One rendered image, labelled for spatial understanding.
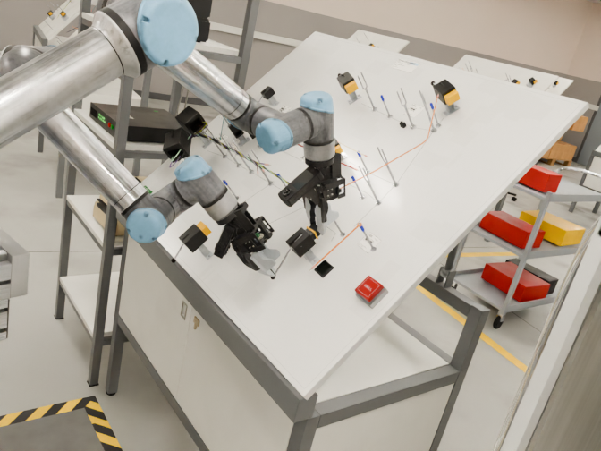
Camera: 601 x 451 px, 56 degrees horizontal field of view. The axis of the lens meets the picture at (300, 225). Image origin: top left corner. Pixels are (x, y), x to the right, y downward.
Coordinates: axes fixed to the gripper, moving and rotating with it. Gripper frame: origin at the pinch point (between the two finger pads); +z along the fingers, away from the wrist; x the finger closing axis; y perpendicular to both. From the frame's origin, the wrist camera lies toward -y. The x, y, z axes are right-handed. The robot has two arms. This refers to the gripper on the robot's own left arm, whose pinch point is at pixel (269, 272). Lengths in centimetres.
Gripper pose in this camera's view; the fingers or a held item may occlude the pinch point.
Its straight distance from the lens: 145.4
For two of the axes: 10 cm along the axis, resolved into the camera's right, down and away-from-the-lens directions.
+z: 5.7, 7.3, 3.8
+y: 7.8, -3.2, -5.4
